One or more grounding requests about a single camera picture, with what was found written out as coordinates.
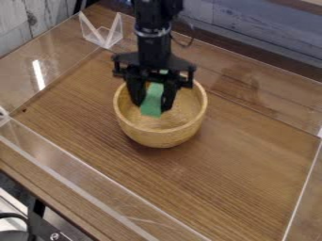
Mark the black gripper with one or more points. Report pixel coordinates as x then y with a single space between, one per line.
154 64

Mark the green rectangular block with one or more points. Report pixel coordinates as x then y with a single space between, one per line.
151 105

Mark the brown wooden bowl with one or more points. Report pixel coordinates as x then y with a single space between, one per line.
174 127

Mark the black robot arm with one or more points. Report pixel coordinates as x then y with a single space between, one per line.
154 16

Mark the clear acrylic corner bracket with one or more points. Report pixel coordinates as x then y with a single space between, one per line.
104 37

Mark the clear acrylic front wall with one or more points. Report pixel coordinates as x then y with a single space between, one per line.
102 207

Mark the black table leg bracket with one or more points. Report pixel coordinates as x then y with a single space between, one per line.
50 226

